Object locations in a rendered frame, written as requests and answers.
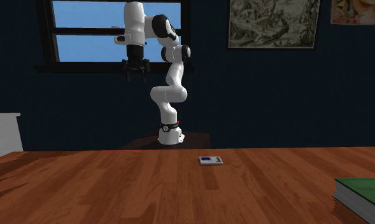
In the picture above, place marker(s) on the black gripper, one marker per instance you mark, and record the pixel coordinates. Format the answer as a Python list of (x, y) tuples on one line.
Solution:
[(135, 56)]

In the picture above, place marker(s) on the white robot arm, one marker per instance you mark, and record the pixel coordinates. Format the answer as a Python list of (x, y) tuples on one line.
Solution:
[(170, 93)]

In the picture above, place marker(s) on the black framed window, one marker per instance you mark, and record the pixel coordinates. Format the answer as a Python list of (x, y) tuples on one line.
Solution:
[(91, 43)]

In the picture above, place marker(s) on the dark robot stand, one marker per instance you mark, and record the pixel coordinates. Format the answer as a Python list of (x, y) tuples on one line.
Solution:
[(196, 141)]

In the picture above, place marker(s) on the small grey flat card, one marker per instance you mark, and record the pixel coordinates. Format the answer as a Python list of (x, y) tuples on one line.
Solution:
[(210, 161)]

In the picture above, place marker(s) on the white cabinet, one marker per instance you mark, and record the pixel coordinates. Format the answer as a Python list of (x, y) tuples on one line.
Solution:
[(2, 135)]

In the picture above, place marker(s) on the green hardcover book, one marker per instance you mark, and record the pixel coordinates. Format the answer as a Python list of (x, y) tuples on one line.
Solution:
[(365, 194)]

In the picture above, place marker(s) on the grey landscape wall picture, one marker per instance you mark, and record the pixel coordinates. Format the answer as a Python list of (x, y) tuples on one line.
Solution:
[(272, 23)]

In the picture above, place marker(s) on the colourful wall poster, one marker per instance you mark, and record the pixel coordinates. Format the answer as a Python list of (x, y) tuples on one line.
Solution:
[(358, 11)]

